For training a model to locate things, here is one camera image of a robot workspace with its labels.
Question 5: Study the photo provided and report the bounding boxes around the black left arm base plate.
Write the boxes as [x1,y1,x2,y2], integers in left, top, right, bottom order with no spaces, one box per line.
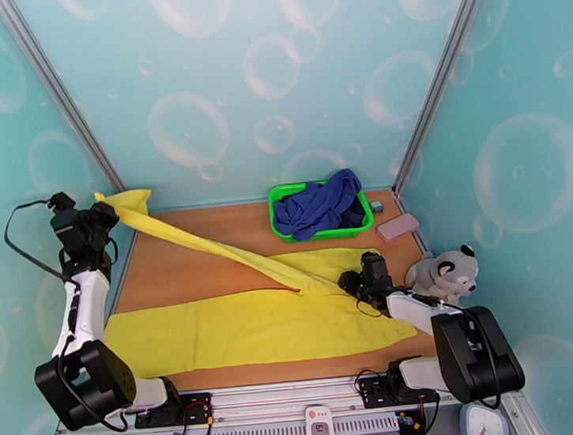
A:
[132,391,216,431]

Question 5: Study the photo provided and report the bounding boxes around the pale blue analog clock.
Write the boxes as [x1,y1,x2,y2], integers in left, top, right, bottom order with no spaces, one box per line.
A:
[457,399,511,435]

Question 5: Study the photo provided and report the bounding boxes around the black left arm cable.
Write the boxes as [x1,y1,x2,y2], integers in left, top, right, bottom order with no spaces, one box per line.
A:
[1,196,83,297]

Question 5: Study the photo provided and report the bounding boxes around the grey raccoon plush toy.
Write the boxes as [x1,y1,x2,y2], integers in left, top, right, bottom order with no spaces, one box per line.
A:
[401,242,483,311]

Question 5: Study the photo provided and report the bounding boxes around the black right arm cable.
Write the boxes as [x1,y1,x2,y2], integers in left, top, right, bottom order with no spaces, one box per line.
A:
[464,306,507,405]

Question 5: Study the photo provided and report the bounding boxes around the yellow trousers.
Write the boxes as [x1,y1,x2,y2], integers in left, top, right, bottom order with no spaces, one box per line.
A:
[93,167,421,383]

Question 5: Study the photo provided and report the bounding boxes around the dark navy garment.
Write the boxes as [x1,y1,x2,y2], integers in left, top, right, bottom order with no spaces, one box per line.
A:
[335,202,369,231]

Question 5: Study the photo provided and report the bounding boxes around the green plastic basket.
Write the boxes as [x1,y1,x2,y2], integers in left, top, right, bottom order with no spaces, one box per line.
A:
[266,176,376,247]

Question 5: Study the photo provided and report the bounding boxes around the aluminium mounting rail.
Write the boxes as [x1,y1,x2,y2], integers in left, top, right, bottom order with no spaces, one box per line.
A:
[53,362,522,435]

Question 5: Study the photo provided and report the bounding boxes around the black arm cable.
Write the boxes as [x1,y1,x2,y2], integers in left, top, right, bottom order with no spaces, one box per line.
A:
[464,306,507,405]
[1,196,83,297]

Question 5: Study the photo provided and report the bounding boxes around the aluminium frame post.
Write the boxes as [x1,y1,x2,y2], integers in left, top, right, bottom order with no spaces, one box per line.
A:
[0,0,145,233]
[377,0,518,197]

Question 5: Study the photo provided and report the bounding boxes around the white digital clock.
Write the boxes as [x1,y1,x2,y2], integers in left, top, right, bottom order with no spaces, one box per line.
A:
[303,403,336,435]

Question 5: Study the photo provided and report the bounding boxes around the blue garment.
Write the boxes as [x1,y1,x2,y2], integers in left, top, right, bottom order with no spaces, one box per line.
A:
[269,166,368,244]

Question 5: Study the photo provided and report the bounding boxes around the pink rectangular case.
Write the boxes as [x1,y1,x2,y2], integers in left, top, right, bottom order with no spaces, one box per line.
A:
[375,212,422,244]

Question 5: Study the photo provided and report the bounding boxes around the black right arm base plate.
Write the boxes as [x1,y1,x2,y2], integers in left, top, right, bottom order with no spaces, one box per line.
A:
[356,370,441,410]

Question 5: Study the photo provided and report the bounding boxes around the power wires with yellow plug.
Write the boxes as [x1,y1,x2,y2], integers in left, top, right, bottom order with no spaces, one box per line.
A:
[150,402,217,435]
[392,393,439,435]

